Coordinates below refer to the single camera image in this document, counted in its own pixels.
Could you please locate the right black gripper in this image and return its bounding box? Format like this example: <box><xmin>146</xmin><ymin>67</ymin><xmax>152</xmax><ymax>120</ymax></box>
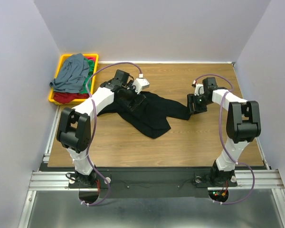
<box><xmin>185</xmin><ymin>93</ymin><xmax>211</xmax><ymax>114</ymax></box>

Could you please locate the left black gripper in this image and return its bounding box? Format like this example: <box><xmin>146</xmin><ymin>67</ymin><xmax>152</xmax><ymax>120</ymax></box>
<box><xmin>122</xmin><ymin>80</ymin><xmax>146</xmax><ymax>112</ymax></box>

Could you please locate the black t shirt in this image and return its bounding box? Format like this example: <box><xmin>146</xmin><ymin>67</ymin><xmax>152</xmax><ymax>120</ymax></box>
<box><xmin>98</xmin><ymin>91</ymin><xmax>190</xmax><ymax>139</ymax></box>

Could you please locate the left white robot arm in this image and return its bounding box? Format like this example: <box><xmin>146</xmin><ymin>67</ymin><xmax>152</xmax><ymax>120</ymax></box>
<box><xmin>57</xmin><ymin>70</ymin><xmax>150</xmax><ymax>188</ymax></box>

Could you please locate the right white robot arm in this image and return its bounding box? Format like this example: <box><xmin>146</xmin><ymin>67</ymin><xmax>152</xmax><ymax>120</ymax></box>
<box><xmin>187</xmin><ymin>74</ymin><xmax>261</xmax><ymax>188</ymax></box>

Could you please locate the green t shirt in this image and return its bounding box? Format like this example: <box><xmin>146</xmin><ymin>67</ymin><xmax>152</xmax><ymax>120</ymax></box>
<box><xmin>79</xmin><ymin>58</ymin><xmax>95</xmax><ymax>94</ymax></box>

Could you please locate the grey blue t shirt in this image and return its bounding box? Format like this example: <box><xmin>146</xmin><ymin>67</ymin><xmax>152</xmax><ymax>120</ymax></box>
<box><xmin>49</xmin><ymin>53</ymin><xmax>90</xmax><ymax>94</ymax></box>

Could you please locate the red t shirt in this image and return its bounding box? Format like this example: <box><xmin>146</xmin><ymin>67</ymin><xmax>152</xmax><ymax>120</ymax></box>
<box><xmin>52</xmin><ymin>56</ymin><xmax>97</xmax><ymax>105</ymax></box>

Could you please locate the yellow plastic bin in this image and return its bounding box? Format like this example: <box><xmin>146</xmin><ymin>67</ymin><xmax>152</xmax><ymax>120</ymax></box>
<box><xmin>48</xmin><ymin>53</ymin><xmax>99</xmax><ymax>105</ymax></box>

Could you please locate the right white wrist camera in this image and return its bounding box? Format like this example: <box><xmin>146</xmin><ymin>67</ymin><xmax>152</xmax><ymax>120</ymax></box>
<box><xmin>192</xmin><ymin>80</ymin><xmax>204</xmax><ymax>96</ymax></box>

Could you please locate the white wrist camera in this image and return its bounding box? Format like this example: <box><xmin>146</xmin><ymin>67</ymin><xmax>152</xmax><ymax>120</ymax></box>
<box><xmin>192</xmin><ymin>80</ymin><xmax>204</xmax><ymax>96</ymax></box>
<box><xmin>132</xmin><ymin>73</ymin><xmax>150</xmax><ymax>94</ymax></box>

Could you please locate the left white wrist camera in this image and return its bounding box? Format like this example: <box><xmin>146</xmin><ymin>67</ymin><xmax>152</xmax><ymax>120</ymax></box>
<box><xmin>132</xmin><ymin>73</ymin><xmax>150</xmax><ymax>94</ymax></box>

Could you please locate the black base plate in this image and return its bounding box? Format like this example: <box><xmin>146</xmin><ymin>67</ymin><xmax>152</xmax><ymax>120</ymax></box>
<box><xmin>66</xmin><ymin>167</ymin><xmax>237</xmax><ymax>200</ymax></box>

